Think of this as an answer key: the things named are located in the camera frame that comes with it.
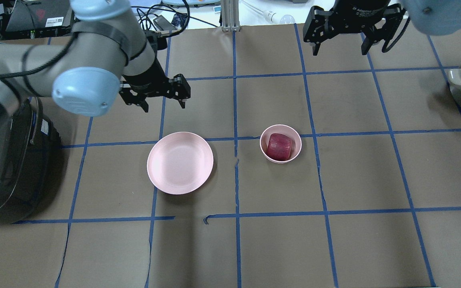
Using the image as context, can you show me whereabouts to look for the dark grey rice cooker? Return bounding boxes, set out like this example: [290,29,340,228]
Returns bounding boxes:
[0,97,60,225]

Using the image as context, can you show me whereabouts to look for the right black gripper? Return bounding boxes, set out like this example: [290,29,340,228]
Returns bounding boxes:
[303,0,408,56]

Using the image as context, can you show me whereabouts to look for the black braided cable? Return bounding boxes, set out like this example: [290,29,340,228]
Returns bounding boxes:
[0,32,79,85]

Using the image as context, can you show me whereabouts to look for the red apple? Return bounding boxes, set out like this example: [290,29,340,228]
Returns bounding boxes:
[266,133,294,162]

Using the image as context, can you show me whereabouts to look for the aluminium frame post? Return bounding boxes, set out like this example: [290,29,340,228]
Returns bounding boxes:
[220,0,241,32]

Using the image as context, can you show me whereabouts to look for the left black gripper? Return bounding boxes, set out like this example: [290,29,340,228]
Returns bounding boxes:
[119,60,191,113]

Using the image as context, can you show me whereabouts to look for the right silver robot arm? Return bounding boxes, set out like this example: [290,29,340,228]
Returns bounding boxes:
[303,0,461,56]

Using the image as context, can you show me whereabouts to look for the pink bowl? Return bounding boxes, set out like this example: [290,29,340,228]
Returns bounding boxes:
[259,124,303,164]

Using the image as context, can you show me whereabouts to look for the pink plate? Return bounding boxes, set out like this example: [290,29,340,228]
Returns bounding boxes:
[146,132,214,195]

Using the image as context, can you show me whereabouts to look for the black laptop computer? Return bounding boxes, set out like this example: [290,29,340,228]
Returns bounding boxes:
[6,0,74,32]

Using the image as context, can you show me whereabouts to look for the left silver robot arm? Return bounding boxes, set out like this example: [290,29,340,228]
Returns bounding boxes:
[0,0,191,130]

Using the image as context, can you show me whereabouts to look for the black camera cable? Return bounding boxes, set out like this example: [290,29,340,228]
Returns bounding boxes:
[381,16,412,53]

